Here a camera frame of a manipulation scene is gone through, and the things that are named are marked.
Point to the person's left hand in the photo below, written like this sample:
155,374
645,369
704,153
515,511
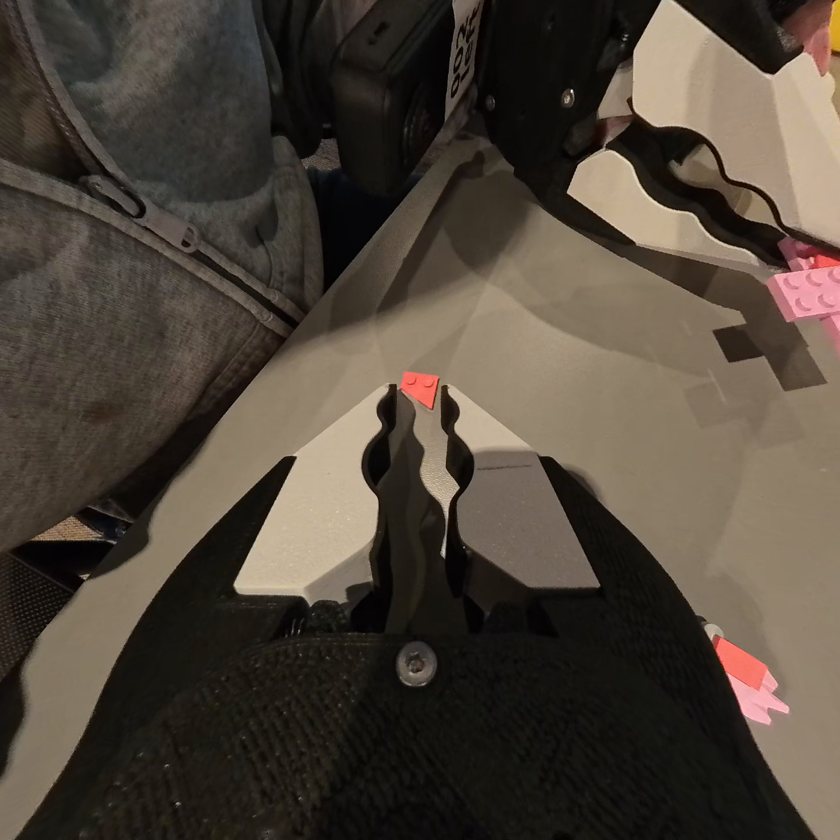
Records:
817,36

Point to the person's grey clothing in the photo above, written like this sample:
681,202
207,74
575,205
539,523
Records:
131,262

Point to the red wedge brick plate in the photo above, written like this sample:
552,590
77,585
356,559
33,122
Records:
421,387
827,261

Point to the pink wedge brick plate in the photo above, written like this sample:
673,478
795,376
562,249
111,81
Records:
807,295

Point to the black mesh chair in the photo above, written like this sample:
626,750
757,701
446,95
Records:
33,597

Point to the long pink brick plate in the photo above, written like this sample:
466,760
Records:
800,256

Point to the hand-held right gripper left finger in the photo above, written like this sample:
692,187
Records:
308,531

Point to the pink red brick model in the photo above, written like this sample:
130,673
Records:
748,676

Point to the grey desk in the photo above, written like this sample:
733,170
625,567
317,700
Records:
590,361

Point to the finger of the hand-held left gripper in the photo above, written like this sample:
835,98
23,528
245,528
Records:
741,118
656,210

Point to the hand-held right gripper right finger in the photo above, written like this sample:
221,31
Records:
531,531

